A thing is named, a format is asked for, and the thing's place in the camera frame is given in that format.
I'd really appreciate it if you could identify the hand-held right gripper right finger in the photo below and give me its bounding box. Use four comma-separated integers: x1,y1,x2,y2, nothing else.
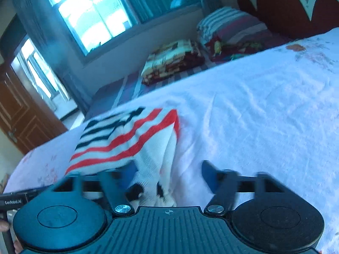
201,160,290,215

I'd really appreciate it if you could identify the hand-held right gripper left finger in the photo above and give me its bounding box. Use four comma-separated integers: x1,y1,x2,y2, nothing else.
52,162,139,215

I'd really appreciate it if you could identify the striped knit sweater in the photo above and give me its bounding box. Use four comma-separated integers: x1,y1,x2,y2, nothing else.
65,107,181,208

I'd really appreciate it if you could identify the person's left hand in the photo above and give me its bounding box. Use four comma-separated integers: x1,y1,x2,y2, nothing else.
0,219,24,254

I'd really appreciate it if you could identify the pink floral bedsheet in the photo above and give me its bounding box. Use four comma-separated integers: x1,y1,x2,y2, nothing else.
0,26,339,254

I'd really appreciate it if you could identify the brown wooden door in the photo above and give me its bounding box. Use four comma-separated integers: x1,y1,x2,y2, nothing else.
0,63,68,154

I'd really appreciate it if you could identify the striped purple bed sheet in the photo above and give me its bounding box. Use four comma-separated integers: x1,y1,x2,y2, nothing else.
84,60,213,123

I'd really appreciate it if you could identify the folded printed blanket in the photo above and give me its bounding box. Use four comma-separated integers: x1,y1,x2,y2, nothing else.
140,39,206,86

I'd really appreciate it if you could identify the red printed cloth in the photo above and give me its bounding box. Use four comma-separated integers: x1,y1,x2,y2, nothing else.
205,36,295,63

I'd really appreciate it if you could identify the side room window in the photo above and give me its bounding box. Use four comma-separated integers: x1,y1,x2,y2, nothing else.
10,35,72,112

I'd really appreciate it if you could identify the grey curtain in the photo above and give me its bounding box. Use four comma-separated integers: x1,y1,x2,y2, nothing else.
12,0,92,113

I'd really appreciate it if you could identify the striped pillow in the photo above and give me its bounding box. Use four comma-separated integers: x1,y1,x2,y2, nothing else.
196,6,274,48

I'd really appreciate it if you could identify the large sliding window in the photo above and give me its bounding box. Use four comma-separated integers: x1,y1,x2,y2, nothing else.
42,0,206,64

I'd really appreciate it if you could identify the red heart-shaped headboard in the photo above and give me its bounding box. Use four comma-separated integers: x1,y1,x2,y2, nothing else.
236,0,339,41

